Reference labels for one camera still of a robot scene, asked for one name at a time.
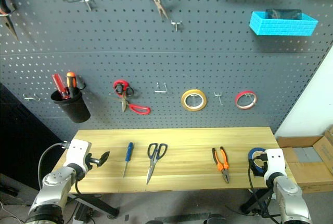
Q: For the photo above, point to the black plastic tool cup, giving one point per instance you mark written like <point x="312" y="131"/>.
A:
<point x="75" y="109"/>

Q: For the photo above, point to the black cabinet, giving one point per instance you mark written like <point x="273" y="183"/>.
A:
<point x="20" y="135"/>

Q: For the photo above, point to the grey pegboard wall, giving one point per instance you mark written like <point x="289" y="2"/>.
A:
<point x="182" y="52"/>

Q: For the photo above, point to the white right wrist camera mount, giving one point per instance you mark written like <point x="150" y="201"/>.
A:
<point x="275" y="161"/>

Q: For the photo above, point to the orange and black pliers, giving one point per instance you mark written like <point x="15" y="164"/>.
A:
<point x="223" y="167"/>

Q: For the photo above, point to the yellow tape roll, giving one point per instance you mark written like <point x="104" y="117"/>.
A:
<point x="183" y="102"/>

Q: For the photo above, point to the red tape roll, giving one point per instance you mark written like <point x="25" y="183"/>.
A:
<point x="238" y="99"/>

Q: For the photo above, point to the orange and black screwdriver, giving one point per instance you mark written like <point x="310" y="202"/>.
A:
<point x="71" y="79"/>

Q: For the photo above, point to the power strip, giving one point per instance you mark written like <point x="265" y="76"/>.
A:
<point x="83" y="212"/>

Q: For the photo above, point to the long metal pegboard hook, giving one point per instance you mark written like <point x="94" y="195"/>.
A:
<point x="83" y="1"/>

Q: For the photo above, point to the blue plastic basket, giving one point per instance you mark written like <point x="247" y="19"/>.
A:
<point x="281" y="26"/>

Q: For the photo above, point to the dark rounded shape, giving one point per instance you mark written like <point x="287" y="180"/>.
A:
<point x="216" y="219"/>
<point x="152" y="222"/>

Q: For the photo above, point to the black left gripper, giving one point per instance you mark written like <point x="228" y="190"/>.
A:
<point x="90" y="160"/>

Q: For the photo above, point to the grey foam blocks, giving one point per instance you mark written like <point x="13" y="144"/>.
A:
<point x="308" y="155"/>

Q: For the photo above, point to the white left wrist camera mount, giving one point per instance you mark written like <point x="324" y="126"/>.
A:
<point x="76" y="153"/>

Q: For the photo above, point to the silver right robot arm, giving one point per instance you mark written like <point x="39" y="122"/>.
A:
<point x="288" y="195"/>

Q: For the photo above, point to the blue tape roll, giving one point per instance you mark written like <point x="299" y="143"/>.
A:
<point x="250" y="154"/>

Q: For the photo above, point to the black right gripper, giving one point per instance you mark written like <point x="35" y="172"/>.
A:
<point x="257" y="170"/>

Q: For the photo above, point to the large cardboard box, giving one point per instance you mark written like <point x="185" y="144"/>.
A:
<point x="312" y="174"/>

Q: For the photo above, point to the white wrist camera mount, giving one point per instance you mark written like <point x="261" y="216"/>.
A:
<point x="76" y="153"/>
<point x="275" y="161"/>

